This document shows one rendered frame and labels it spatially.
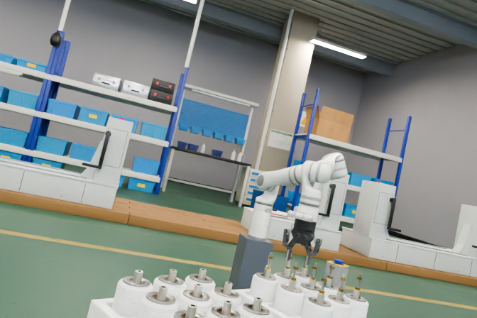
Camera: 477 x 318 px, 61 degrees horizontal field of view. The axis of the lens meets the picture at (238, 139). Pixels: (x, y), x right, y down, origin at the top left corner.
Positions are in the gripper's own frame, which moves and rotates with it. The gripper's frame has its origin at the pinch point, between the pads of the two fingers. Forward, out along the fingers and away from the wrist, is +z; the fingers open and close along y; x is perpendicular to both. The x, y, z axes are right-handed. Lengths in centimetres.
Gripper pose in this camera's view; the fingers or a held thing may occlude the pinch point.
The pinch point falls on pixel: (297, 259)
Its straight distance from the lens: 147.0
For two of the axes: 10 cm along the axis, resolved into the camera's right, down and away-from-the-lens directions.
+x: -5.1, -1.8, -8.4
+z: -2.2, 9.7, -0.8
